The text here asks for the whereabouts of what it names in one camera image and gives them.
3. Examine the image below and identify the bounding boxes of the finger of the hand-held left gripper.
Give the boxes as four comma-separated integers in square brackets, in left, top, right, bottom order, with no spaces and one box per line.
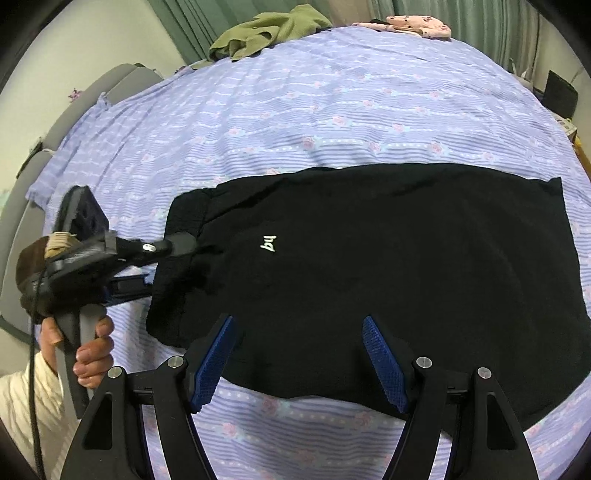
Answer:
[115,232,204,269]
[106,273,156,306]

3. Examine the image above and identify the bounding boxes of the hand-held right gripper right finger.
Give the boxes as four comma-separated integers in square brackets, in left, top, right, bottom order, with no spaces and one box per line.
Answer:
[361,315,541,480]

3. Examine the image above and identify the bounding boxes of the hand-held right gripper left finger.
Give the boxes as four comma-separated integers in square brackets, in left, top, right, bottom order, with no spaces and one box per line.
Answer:
[60,314,238,480]

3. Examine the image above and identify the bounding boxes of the black pants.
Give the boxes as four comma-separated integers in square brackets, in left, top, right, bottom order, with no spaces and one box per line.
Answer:
[146,162,591,431]

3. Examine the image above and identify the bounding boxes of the person's left forearm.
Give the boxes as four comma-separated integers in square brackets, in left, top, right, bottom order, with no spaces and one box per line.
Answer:
[0,357,89,480]

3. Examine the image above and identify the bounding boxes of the person's left hand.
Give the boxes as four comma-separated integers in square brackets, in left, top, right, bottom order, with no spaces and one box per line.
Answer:
[38,315,116,391]

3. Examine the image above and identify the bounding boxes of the brown folded garment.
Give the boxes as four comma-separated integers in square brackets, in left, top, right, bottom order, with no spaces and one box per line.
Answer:
[15,241,51,303]

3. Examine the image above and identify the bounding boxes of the purple striped pillow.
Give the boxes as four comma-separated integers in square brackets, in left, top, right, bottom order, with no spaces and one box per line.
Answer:
[27,91,158,206]

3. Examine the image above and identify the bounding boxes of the grey padded headboard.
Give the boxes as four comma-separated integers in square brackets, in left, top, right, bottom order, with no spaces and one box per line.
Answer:
[0,62,163,343]

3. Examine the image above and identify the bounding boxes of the bed with purple sheet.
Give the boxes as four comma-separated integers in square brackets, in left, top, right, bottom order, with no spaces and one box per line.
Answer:
[27,23,591,480]

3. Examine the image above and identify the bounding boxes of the green crumpled cloth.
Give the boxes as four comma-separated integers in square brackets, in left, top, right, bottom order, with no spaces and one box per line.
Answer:
[209,4,334,62]

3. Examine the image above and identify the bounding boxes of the white paper bag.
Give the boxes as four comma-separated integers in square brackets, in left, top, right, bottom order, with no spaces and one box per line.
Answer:
[507,56,534,88]

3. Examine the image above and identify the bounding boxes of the pink patterned cloth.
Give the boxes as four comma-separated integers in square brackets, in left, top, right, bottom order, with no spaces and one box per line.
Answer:
[352,14,453,43]

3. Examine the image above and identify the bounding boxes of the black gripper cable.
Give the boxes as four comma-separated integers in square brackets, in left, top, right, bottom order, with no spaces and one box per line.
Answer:
[25,262,49,480]

